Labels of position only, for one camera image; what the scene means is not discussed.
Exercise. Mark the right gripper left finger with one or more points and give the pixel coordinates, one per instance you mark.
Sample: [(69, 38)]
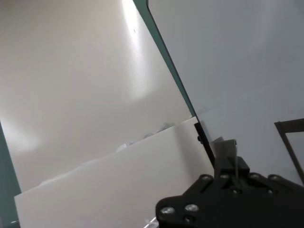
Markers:
[(224, 169)]

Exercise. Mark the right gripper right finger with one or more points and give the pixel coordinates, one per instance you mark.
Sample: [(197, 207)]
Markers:
[(244, 171)]

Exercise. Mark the white matte panel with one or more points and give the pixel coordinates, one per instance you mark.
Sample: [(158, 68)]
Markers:
[(107, 185)]

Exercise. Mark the white glossy panel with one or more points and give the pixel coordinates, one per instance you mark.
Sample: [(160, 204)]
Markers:
[(71, 71)]

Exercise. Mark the black table edge frame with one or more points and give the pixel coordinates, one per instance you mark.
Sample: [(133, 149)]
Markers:
[(202, 137)]

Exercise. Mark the black tape frame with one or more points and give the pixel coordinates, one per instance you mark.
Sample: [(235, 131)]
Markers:
[(294, 124)]

